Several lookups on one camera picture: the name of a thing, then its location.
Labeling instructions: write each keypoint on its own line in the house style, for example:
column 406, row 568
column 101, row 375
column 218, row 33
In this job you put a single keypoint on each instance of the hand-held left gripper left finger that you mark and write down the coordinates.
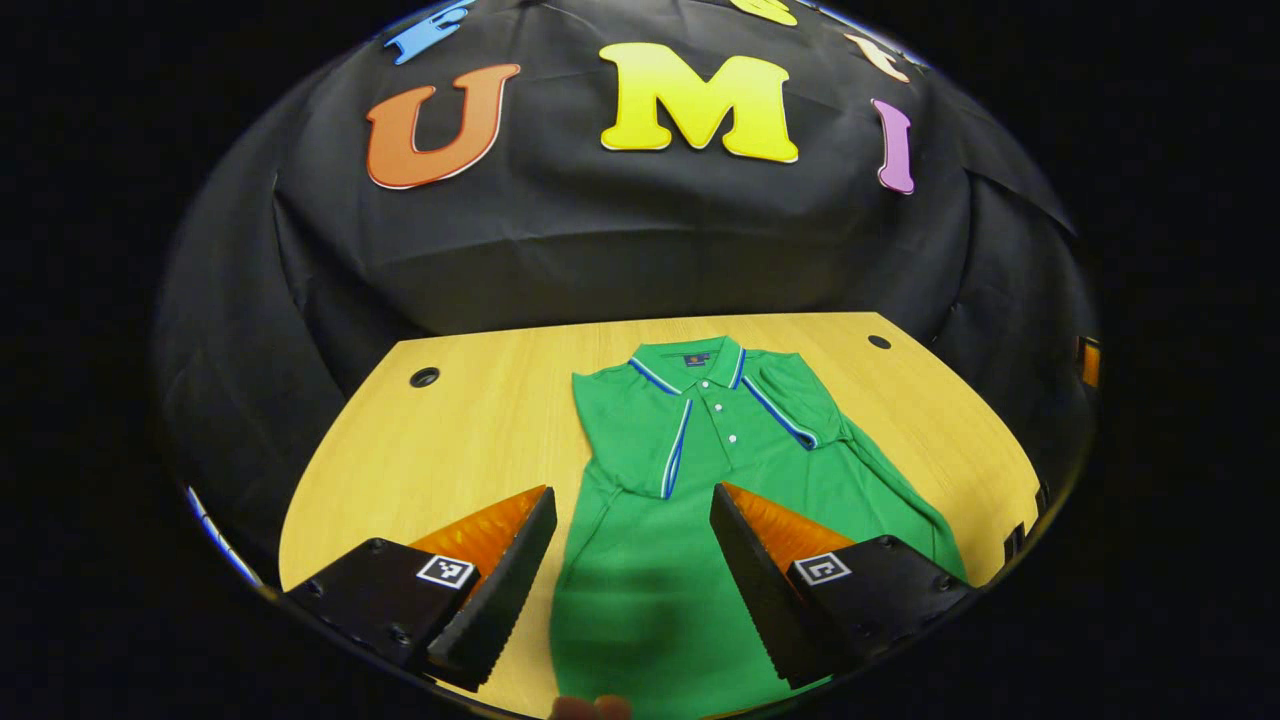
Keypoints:
column 505, row 600

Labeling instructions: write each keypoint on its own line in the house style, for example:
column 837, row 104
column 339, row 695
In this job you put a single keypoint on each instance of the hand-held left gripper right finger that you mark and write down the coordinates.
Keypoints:
column 755, row 590

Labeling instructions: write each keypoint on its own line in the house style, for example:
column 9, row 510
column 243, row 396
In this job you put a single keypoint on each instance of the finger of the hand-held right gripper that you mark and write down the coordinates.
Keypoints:
column 1090, row 362

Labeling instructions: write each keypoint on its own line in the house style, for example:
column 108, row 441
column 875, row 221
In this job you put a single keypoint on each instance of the green T-shirt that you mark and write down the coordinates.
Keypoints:
column 650, row 600

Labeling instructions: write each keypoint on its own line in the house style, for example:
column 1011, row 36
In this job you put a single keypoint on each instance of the black backdrop cloth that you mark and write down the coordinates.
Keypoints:
column 600, row 250

